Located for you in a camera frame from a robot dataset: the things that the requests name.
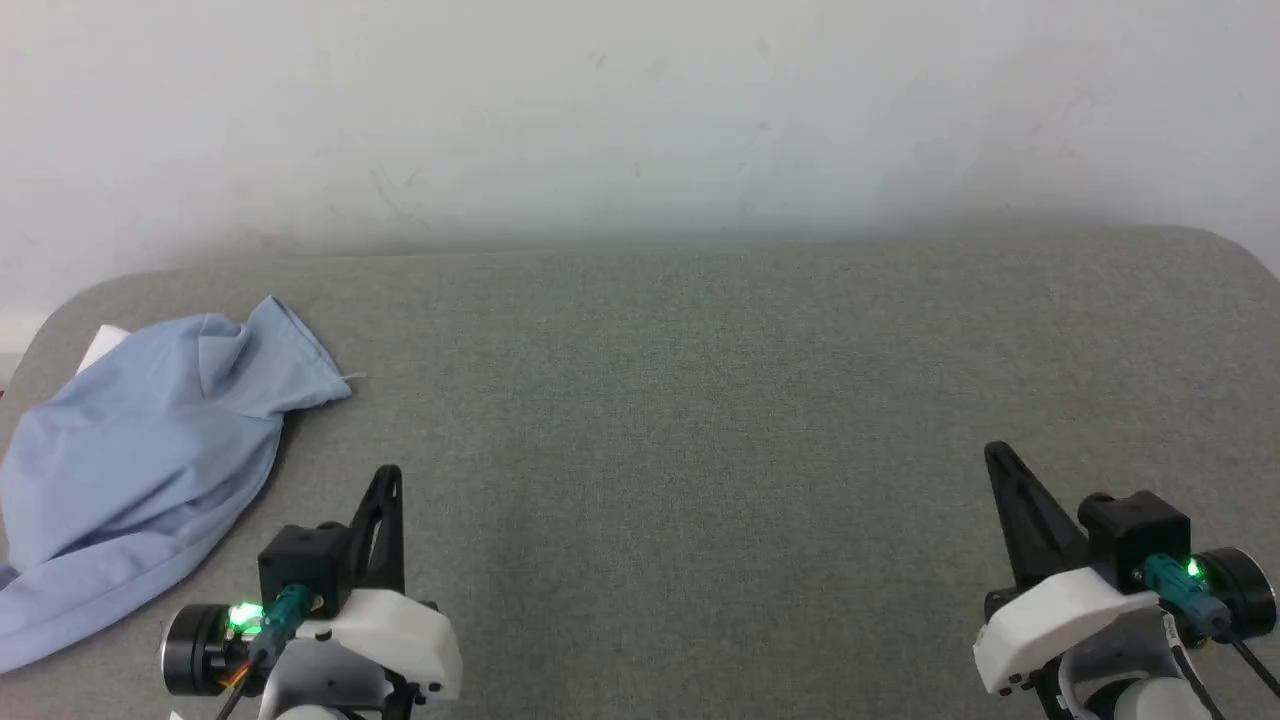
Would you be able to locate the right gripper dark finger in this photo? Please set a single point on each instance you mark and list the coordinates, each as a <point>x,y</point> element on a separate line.
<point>1030,520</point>

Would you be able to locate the light blue polo shirt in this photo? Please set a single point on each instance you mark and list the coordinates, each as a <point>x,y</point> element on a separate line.
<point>130,450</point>

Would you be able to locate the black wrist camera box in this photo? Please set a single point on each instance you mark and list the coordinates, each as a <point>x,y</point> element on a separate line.
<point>1135,530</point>
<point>300,560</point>

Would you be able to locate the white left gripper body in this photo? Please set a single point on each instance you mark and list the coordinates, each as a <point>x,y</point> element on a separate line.
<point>400,640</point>

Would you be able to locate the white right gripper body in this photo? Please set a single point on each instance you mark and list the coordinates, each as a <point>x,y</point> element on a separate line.
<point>1050,620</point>

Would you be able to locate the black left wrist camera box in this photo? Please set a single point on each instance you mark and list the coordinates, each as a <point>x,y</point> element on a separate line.
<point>300,560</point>

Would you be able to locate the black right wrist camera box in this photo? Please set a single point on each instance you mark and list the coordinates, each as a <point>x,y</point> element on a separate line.
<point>1135,530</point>

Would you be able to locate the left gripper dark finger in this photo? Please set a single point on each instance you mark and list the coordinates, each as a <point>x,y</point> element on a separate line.
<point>392,530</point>

